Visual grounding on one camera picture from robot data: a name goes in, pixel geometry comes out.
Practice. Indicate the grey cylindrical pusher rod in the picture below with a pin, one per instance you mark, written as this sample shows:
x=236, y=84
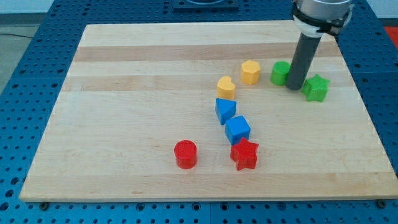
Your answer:
x=302, y=59

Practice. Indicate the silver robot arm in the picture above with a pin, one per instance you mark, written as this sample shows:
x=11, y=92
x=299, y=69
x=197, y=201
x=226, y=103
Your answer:
x=314, y=18

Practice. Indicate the green star block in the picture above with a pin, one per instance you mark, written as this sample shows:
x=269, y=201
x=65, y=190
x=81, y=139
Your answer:
x=316, y=88

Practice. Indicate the red star block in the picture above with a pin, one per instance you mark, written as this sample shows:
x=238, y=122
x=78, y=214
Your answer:
x=244, y=154

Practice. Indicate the yellow hexagon block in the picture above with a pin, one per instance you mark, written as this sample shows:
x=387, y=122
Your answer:
x=250, y=72

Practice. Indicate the red object at edge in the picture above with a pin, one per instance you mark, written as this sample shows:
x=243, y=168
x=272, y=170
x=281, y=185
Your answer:
x=393, y=34

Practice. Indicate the yellow heart block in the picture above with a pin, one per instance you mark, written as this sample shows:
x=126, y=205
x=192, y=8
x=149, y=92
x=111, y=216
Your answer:
x=226, y=88

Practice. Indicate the blue triangle block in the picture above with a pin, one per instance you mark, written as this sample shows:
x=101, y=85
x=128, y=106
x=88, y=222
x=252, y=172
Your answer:
x=225, y=109

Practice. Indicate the blue cube block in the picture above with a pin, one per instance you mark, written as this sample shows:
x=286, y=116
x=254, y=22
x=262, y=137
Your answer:
x=237, y=128

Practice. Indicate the light wooden board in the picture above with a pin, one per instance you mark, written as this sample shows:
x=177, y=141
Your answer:
x=133, y=91

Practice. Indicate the red cylinder block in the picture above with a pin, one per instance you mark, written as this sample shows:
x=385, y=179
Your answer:
x=186, y=154

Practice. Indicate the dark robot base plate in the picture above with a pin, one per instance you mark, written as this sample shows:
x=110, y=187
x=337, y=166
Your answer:
x=185, y=5

